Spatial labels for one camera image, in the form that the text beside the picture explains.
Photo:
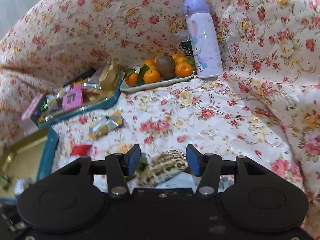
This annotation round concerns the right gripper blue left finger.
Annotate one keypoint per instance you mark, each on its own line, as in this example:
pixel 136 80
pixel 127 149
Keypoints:
pixel 119 166

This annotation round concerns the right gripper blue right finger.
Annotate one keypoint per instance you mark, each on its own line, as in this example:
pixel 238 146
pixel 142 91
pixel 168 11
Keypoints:
pixel 207 167

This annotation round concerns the red white candy packet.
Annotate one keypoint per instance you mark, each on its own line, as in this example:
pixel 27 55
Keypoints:
pixel 80 150

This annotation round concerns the brown patterned snack packet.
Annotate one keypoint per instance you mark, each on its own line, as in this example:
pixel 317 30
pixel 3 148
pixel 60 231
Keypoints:
pixel 161 168

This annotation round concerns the teal tin of snacks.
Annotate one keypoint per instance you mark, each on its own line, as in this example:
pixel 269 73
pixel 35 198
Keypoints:
pixel 93 89

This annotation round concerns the silver yellow snack packet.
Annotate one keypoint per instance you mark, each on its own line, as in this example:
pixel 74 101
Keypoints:
pixel 105 125

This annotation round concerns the white fruit plate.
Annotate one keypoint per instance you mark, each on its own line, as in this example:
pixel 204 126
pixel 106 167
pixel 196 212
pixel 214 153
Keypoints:
pixel 127 89

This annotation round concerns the floral sofa cover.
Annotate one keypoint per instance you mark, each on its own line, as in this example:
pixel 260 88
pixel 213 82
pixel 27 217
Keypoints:
pixel 265 105

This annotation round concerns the pink snack packet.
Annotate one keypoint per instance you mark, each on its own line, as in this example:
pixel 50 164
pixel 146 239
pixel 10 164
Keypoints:
pixel 73 98

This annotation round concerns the front left mandarin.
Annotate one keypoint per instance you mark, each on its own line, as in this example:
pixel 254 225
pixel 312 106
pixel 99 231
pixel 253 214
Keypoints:
pixel 131 80

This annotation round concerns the mandarin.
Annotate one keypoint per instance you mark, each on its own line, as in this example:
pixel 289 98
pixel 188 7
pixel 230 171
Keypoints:
pixel 131 80
pixel 183 69
pixel 151 76

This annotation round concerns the beige paper snack bag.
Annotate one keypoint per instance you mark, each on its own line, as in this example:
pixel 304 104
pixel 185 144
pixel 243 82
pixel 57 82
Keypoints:
pixel 109 76

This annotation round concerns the empty gold teal tin tray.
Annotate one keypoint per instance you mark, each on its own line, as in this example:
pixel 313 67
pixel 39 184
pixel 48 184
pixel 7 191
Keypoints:
pixel 30 158

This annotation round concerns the front middle mandarin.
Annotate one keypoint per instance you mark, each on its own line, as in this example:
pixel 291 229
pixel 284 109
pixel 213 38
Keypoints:
pixel 151 76

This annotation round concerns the red white snack box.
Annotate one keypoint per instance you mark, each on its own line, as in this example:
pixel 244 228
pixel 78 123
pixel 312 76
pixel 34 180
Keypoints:
pixel 29 118

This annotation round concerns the right mandarin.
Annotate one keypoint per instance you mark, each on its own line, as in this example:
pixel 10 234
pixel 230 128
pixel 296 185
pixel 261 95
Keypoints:
pixel 183 69

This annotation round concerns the lilac rabbit thermos bottle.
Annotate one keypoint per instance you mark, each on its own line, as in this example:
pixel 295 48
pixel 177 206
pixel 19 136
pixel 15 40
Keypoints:
pixel 203 39

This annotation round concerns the brown kiwi fruit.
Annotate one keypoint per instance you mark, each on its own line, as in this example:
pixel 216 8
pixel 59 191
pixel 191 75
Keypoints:
pixel 165 65

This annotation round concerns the dark coffee can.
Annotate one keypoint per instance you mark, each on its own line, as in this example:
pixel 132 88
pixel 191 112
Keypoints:
pixel 186 47

